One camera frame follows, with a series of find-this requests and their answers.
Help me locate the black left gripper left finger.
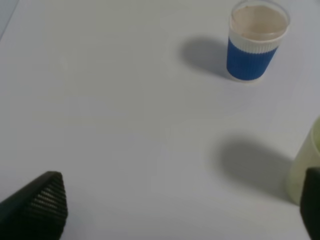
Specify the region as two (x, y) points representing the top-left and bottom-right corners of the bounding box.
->
(0, 171), (68, 240)

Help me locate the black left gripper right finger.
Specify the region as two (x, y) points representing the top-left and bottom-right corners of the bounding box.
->
(300, 167), (320, 240)

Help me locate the pale green plastic cup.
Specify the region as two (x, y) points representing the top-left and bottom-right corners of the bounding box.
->
(285, 117), (320, 205)

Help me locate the blue ribbed paper cup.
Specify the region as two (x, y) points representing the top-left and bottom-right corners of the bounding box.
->
(226, 0), (291, 82)

